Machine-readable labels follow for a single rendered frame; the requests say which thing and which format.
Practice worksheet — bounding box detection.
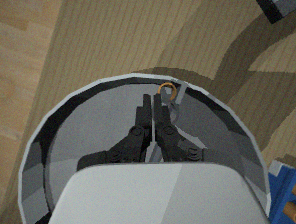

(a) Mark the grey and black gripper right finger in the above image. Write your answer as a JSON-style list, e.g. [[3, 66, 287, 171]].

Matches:
[[153, 93, 237, 170]]

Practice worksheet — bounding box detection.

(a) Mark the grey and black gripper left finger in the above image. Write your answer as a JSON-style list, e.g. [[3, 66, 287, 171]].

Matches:
[[76, 94, 152, 172]]

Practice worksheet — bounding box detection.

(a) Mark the blue crate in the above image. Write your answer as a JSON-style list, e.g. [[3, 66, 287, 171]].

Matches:
[[268, 160, 296, 224]]

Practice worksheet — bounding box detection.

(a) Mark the grey metal ring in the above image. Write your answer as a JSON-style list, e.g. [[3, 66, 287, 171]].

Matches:
[[151, 97, 180, 125]]

